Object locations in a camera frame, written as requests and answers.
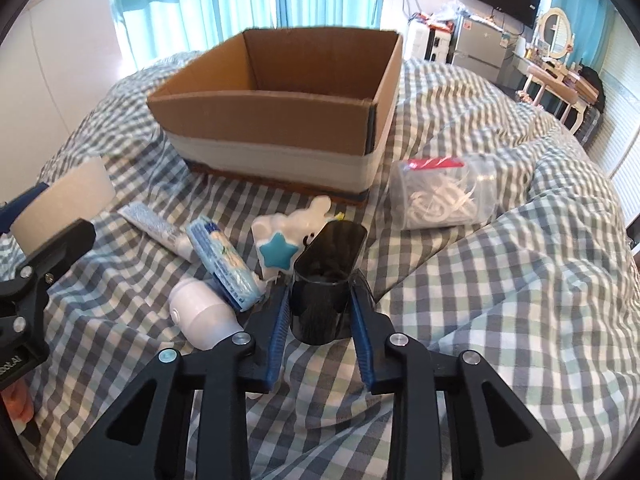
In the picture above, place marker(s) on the oval vanity mirror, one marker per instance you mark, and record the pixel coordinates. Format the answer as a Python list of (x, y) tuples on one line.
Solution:
[(555, 30)]

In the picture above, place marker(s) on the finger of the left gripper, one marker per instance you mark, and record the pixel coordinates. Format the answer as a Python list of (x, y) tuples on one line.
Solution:
[(30, 288), (9, 212)]

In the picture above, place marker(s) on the operator hand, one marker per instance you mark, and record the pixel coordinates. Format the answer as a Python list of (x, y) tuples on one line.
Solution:
[(18, 401)]

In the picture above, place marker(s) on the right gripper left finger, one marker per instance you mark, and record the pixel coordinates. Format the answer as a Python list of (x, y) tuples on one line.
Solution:
[(144, 433)]

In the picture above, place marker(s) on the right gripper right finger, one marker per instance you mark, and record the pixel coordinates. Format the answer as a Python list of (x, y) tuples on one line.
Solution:
[(492, 435)]

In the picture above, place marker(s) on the white toothpaste tube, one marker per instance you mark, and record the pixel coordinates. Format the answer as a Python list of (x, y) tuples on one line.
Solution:
[(159, 229)]

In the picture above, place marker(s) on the blue tissue pack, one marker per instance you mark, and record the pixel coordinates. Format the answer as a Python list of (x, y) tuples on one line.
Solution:
[(225, 264)]

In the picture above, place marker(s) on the white plush toy blue star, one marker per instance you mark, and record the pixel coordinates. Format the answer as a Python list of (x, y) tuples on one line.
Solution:
[(279, 239)]

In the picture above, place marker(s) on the white louvered wardrobe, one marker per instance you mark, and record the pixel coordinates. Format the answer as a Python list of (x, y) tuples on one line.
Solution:
[(615, 148)]

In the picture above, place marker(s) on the white tape roll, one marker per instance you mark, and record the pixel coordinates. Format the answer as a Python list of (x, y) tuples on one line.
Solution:
[(82, 193)]

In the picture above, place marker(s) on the silver small refrigerator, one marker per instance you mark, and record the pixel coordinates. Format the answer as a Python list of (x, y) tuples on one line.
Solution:
[(479, 46)]

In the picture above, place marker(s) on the checkered bed quilt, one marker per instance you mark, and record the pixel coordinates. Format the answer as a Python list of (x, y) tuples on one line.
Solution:
[(546, 291)]

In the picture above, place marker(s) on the white dressing table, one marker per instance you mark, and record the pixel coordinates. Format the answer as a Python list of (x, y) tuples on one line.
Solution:
[(589, 92)]

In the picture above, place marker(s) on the black plastic cup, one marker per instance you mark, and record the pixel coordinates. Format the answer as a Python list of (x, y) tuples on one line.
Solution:
[(320, 299)]

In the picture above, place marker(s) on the white suitcase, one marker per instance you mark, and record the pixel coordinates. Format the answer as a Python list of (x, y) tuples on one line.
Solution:
[(426, 43)]

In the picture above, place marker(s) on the teal corner curtain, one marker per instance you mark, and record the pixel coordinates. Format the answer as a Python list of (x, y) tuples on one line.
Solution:
[(591, 22)]

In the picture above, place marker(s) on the white round bottle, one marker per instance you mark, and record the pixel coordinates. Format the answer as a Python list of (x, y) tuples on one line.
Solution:
[(201, 315)]

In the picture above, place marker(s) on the clear bag of floss picks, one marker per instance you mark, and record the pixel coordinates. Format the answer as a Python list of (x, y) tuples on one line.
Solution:
[(439, 192)]

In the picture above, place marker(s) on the cardboard box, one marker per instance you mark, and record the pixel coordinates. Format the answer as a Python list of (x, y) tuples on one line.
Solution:
[(307, 108)]

